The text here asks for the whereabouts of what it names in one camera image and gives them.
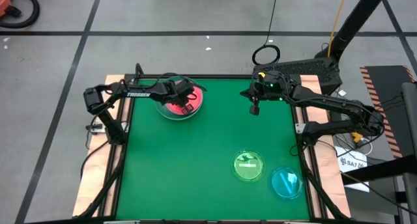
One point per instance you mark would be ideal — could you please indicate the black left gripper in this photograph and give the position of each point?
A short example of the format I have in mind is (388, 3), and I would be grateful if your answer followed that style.
(177, 92)

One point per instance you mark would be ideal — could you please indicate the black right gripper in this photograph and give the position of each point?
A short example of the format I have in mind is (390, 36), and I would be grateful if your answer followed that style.
(273, 87)

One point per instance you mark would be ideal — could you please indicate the opaque pink plate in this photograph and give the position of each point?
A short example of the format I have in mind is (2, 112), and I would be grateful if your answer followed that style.
(198, 95)

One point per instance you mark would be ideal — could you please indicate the transparent green plate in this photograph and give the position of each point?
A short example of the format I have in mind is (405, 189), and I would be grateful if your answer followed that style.
(247, 172)

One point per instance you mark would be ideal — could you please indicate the transparent blue plate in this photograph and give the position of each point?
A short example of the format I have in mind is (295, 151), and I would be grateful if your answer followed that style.
(293, 185)

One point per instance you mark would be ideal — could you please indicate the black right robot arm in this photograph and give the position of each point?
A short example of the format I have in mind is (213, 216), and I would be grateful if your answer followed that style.
(335, 103)

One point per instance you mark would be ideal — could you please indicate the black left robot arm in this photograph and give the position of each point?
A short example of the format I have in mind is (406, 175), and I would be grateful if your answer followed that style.
(137, 94)

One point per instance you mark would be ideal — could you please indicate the large light green plate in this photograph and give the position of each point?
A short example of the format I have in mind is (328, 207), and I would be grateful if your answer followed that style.
(178, 119)

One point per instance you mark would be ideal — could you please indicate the yellow gripper tag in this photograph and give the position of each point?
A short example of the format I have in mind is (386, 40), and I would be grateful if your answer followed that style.
(261, 75)

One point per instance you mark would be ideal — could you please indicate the black perforated computer case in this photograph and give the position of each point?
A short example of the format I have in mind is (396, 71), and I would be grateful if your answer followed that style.
(309, 67)

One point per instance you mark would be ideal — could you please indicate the green table mat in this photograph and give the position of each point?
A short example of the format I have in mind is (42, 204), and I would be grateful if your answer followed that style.
(202, 172)

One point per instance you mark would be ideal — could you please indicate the small white tag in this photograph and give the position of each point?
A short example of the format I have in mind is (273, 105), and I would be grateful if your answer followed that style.
(342, 93)

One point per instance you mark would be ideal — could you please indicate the small grey connector box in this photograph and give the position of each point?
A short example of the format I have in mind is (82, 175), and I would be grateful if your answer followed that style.
(96, 129)

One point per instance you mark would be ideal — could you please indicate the yellow plug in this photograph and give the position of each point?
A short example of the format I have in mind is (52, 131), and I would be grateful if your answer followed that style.
(356, 136)

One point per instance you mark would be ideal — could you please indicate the white printed paper sheet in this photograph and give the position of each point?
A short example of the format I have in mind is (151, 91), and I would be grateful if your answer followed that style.
(353, 155)

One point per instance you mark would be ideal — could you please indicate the thick black pole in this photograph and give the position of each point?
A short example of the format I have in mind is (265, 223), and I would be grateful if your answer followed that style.
(358, 19)

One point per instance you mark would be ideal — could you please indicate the black hazard-striped platform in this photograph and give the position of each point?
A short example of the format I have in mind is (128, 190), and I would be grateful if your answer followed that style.
(387, 80)

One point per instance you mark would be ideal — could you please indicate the black diagonal beam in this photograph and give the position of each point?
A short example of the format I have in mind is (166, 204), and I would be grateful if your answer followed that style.
(374, 172)

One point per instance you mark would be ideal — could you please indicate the orange vacuum cleaner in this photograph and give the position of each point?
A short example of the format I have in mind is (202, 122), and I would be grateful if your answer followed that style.
(4, 4)

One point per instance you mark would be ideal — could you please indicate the black metal table frame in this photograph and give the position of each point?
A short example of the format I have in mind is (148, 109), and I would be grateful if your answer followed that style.
(221, 76)

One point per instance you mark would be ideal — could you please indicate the grey metal post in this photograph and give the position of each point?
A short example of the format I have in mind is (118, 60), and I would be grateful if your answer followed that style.
(411, 120)

